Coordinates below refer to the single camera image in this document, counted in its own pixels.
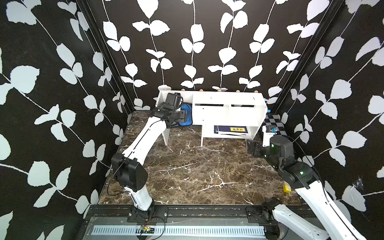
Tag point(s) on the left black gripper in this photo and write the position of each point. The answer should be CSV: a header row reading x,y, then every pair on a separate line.
x,y
182,118

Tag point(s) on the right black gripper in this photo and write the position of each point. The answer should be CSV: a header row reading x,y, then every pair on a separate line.
x,y
258,145

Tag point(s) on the grey microfibre cloth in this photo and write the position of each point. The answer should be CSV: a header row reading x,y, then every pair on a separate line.
x,y
187,117

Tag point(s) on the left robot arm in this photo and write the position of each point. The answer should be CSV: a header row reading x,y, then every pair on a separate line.
x,y
128,167

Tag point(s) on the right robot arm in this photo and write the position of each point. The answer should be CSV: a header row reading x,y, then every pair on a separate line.
x,y
305,180

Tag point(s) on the white wooden bookshelf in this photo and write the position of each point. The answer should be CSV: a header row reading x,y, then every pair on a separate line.
x,y
211,109

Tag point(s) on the black white checkerboard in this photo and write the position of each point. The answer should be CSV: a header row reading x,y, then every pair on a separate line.
x,y
274,120

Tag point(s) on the small yellow wooden block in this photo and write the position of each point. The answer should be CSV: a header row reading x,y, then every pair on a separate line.
x,y
287,188

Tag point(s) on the dark blue book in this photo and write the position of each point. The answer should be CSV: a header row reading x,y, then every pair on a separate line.
x,y
231,130

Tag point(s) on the small circuit board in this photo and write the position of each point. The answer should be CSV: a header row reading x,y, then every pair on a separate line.
x,y
146,230

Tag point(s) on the white perforated strip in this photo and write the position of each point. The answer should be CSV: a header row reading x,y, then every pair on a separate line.
x,y
189,231

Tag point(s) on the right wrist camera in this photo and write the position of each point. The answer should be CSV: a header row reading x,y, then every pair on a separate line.
x,y
268,132

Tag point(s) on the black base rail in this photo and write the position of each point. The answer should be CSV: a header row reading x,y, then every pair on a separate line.
x,y
251,213

